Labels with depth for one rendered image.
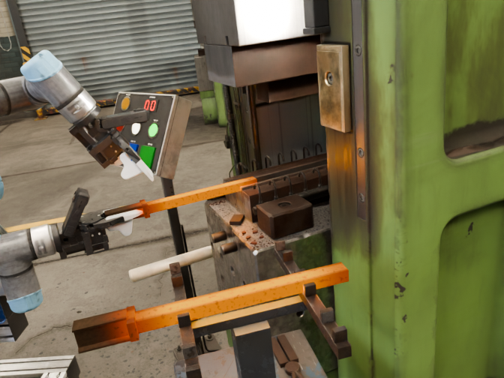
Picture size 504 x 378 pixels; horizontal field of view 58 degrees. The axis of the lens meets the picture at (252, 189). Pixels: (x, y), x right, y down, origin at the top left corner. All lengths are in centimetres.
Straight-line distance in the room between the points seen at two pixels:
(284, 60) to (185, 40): 805
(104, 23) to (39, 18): 109
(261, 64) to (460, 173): 51
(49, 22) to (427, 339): 869
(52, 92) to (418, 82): 73
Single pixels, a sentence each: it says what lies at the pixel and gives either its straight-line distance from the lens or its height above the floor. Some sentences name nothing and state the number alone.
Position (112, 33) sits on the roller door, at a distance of 915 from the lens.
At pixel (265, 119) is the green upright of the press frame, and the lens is 144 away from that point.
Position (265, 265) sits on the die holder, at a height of 87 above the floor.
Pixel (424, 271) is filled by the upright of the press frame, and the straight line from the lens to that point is 101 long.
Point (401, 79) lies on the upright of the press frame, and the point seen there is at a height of 130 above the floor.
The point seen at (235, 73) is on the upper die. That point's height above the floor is 130.
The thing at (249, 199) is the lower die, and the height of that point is 98.
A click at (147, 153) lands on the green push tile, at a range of 160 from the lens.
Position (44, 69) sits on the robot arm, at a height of 137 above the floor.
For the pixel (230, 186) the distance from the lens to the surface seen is 122.
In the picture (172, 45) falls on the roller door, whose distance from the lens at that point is 915.
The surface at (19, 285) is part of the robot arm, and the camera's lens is 120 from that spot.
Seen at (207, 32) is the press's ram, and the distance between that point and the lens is 124.
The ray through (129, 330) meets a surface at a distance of 76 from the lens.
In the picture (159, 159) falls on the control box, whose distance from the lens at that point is 156.
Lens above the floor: 144
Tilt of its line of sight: 21 degrees down
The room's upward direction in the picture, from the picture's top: 7 degrees counter-clockwise
